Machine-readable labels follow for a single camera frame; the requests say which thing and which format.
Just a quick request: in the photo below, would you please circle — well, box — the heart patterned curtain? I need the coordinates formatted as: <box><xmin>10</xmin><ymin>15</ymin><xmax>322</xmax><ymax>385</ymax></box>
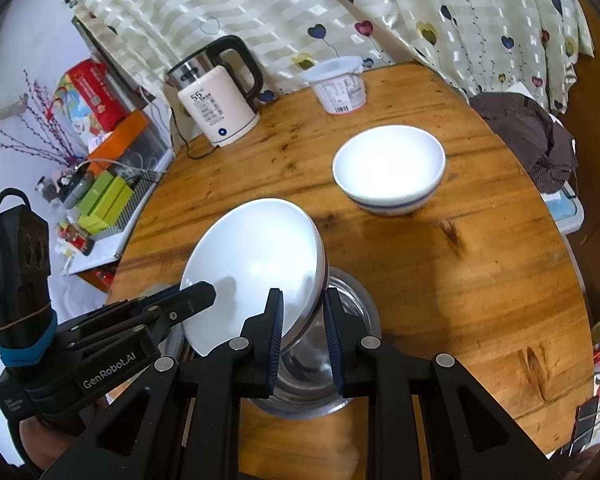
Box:
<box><xmin>65</xmin><ymin>0</ymin><xmax>594</xmax><ymax>112</ymax></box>

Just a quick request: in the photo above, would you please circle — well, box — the colourful cartoon package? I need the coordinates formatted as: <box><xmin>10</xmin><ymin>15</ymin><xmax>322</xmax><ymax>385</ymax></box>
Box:
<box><xmin>47</xmin><ymin>73</ymin><xmax>104</xmax><ymax>153</ymax></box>

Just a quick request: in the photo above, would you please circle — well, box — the person's left hand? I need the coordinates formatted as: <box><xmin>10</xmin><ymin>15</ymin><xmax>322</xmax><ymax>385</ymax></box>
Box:
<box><xmin>18</xmin><ymin>396</ymin><xmax>109</xmax><ymax>470</ymax></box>

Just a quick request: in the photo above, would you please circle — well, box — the stainless steel bowl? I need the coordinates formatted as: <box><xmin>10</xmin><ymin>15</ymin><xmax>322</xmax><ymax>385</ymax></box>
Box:
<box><xmin>159</xmin><ymin>266</ymin><xmax>381</xmax><ymax>420</ymax></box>

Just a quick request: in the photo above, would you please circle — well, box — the red snack package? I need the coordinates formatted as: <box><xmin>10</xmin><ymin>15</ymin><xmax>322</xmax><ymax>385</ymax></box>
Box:
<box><xmin>67</xmin><ymin>58</ymin><xmax>128</xmax><ymax>132</ymax></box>

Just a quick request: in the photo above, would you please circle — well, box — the lime green box stack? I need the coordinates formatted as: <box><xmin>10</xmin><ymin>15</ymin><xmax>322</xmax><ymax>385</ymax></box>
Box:
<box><xmin>76</xmin><ymin>171</ymin><xmax>133</xmax><ymax>235</ymax></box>

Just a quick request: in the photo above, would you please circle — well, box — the white lidded plastic tub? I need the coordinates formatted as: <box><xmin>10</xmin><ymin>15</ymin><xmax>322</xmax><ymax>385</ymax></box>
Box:
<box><xmin>302</xmin><ymin>55</ymin><xmax>366</xmax><ymax>115</ymax></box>

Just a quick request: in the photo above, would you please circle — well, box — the orange lidded clear container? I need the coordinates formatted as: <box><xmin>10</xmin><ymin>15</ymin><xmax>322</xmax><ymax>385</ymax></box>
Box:
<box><xmin>87</xmin><ymin>110</ymin><xmax>168</xmax><ymax>183</ymax></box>

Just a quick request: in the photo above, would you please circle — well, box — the black binder clip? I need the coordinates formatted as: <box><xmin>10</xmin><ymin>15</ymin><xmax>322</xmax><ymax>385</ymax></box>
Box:
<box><xmin>567</xmin><ymin>396</ymin><xmax>600</xmax><ymax>456</ymax></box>

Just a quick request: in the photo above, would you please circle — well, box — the white side shelf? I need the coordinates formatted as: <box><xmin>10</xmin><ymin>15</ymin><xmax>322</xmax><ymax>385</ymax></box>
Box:
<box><xmin>60</xmin><ymin>148</ymin><xmax>174</xmax><ymax>275</ymax></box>

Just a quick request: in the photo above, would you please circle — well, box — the grey round gadget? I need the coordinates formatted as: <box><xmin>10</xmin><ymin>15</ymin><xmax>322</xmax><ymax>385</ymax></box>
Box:
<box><xmin>56</xmin><ymin>164</ymin><xmax>95</xmax><ymax>209</ymax></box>

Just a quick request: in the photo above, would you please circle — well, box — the striped black white tray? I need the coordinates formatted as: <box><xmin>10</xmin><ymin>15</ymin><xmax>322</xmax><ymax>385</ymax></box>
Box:
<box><xmin>93</xmin><ymin>171</ymin><xmax>161</xmax><ymax>240</ymax></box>

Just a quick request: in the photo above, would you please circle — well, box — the white bowl blue stripe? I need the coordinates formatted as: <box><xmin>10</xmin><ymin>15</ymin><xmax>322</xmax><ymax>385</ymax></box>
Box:
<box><xmin>332</xmin><ymin>125</ymin><xmax>446</xmax><ymax>216</ymax></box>
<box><xmin>181</xmin><ymin>198</ymin><xmax>328</xmax><ymax>356</ymax></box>

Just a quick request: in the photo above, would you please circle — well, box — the purple dried branch decoration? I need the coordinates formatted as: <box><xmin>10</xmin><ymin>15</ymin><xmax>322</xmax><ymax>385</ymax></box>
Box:
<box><xmin>0</xmin><ymin>70</ymin><xmax>84</xmax><ymax>167</ymax></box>

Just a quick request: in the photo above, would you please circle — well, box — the dark brown cloth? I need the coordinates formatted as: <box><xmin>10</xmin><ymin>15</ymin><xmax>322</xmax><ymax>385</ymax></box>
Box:
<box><xmin>469</xmin><ymin>92</ymin><xmax>577</xmax><ymax>194</ymax></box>

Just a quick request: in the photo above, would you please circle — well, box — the white charging cable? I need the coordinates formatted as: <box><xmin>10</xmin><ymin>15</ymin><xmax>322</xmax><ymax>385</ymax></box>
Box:
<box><xmin>74</xmin><ymin>84</ymin><xmax>171</xmax><ymax>187</ymax></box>

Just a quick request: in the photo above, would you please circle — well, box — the red figurine bottle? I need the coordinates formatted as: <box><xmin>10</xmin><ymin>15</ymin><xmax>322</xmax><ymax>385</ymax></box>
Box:
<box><xmin>57</xmin><ymin>220</ymin><xmax>95</xmax><ymax>256</ymax></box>

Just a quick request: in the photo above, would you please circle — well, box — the white electric kettle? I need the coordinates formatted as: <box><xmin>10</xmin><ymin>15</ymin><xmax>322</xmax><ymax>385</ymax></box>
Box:
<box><xmin>168</xmin><ymin>35</ymin><xmax>264</xmax><ymax>148</ymax></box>

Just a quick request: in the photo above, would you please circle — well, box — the black kettle power cable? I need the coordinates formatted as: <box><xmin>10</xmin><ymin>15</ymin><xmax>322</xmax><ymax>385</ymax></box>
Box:
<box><xmin>166</xmin><ymin>104</ymin><xmax>217</xmax><ymax>162</ymax></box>

